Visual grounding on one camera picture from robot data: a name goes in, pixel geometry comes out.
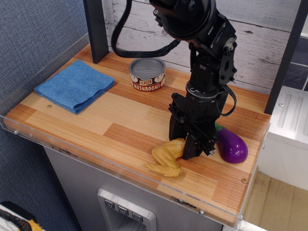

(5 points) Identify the sliced mushrooms tin can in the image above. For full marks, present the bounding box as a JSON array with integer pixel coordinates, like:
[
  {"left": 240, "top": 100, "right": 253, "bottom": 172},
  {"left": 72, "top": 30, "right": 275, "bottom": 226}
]
[{"left": 129, "top": 58, "right": 166, "bottom": 92}]

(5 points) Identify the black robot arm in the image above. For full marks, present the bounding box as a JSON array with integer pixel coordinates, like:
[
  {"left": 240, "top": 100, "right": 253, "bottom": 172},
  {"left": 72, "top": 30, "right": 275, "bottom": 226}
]
[{"left": 151, "top": 0, "right": 237, "bottom": 160}]

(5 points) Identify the silver toy fridge cabinet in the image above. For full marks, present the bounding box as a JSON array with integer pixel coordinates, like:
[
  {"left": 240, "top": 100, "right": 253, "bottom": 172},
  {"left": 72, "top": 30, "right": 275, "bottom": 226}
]
[{"left": 45, "top": 148, "right": 223, "bottom": 231}]

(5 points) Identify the white toy sink unit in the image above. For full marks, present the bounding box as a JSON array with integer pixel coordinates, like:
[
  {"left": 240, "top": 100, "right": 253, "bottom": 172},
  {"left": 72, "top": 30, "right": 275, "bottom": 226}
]
[{"left": 257, "top": 86, "right": 308, "bottom": 190}]

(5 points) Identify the silver dispenser button panel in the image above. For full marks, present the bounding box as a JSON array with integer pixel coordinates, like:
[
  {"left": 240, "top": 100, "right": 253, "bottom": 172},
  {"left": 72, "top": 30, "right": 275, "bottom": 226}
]
[{"left": 97, "top": 188, "right": 157, "bottom": 231}]

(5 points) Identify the purple toy eggplant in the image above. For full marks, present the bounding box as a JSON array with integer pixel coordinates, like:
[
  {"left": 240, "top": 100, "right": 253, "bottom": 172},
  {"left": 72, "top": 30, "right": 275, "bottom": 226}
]
[{"left": 215, "top": 123, "right": 248, "bottom": 164}]

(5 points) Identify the yellow object bottom left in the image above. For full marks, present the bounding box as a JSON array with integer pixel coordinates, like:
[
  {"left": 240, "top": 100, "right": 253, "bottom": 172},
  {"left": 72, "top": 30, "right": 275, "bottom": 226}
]
[{"left": 27, "top": 220, "right": 43, "bottom": 231}]

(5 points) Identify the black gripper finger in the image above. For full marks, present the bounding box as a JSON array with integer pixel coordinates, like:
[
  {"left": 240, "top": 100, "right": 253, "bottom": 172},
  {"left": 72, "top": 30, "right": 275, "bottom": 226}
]
[
  {"left": 182, "top": 134, "right": 203, "bottom": 160},
  {"left": 169, "top": 112, "right": 187, "bottom": 140}
]

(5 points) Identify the right black frame post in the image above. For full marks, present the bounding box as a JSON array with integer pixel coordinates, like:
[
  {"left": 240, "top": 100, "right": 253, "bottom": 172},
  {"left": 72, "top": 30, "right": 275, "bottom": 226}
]
[{"left": 264, "top": 0, "right": 308, "bottom": 115}]

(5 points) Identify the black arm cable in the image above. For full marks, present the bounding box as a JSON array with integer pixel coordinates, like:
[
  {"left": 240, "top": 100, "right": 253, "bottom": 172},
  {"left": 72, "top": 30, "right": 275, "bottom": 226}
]
[{"left": 111, "top": 0, "right": 181, "bottom": 59}]

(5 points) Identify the yellow toy chicken wing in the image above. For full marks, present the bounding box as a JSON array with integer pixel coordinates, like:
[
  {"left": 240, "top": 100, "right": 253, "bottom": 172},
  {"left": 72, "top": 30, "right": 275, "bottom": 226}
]
[{"left": 144, "top": 138, "right": 185, "bottom": 177}]

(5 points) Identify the folded blue cloth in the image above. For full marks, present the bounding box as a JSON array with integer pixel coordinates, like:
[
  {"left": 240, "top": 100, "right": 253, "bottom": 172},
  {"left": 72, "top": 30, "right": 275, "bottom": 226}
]
[{"left": 35, "top": 60, "right": 115, "bottom": 115}]

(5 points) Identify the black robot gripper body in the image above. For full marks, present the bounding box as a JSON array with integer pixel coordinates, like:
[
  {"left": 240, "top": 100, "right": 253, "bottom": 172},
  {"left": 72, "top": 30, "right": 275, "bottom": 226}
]
[{"left": 169, "top": 91, "right": 228, "bottom": 155}]

